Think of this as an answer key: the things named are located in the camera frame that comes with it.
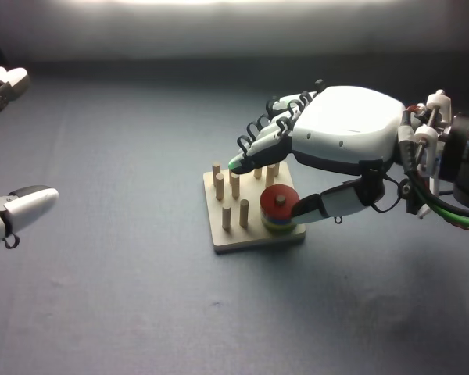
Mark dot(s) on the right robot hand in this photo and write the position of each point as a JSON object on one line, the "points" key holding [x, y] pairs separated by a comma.
{"points": [[348, 121]]}

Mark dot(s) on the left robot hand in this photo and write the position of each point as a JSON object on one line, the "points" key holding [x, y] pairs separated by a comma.
{"points": [[27, 203]]}

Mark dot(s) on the red ring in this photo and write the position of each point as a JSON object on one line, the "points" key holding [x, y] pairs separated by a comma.
{"points": [[275, 203]]}

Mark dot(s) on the wooden peg board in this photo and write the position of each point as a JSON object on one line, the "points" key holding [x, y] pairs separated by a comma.
{"points": [[238, 218]]}

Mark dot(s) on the grey table cloth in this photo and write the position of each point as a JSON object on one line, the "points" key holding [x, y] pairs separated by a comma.
{"points": [[140, 293]]}

